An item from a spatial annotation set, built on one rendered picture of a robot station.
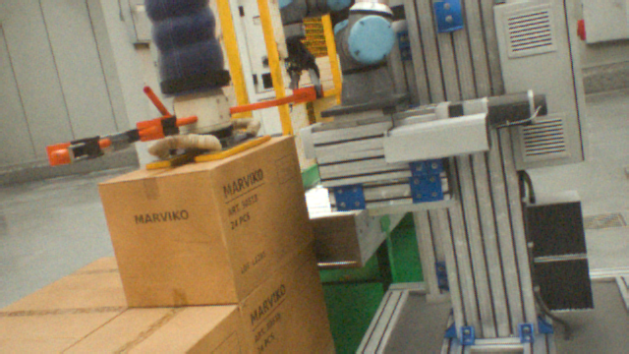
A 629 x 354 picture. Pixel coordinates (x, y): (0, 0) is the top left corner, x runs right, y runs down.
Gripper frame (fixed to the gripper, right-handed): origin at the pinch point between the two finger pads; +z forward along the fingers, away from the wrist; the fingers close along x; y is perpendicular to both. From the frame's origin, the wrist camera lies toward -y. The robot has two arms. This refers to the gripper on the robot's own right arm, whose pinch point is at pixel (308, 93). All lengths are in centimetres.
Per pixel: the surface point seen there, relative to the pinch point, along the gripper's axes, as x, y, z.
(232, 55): -70, -80, -24
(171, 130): -22, 55, 2
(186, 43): -21.3, 38.1, -22.8
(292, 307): -8, 29, 68
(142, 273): -39, 61, 43
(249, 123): -17.9, 14.4, 6.0
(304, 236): -8, 10, 50
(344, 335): -17, -32, 108
